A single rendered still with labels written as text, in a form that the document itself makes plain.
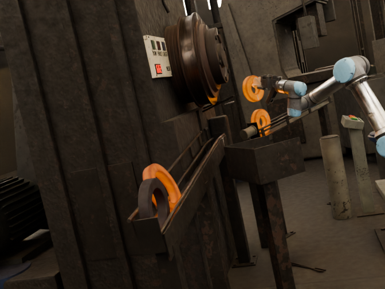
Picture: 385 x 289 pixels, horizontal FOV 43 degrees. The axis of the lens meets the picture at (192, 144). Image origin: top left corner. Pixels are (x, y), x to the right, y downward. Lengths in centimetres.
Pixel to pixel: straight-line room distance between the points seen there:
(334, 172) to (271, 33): 236
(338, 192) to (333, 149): 27
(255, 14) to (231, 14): 26
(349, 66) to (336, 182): 91
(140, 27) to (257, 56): 319
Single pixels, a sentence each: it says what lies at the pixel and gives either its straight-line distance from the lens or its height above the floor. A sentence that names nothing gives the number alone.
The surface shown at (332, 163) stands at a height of 36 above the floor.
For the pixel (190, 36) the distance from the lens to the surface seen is 229.
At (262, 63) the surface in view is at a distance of 516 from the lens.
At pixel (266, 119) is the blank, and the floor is 71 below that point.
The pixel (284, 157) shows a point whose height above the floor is 66.
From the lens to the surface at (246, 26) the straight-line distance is 522.
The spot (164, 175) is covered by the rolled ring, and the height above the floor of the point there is 71.
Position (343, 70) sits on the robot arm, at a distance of 247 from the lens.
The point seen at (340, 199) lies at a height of 13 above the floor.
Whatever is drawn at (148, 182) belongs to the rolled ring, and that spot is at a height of 74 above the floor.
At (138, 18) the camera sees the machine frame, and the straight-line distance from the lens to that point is 209.
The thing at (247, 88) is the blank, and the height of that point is 92.
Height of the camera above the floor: 99
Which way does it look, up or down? 7 degrees down
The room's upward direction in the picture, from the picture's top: 12 degrees counter-clockwise
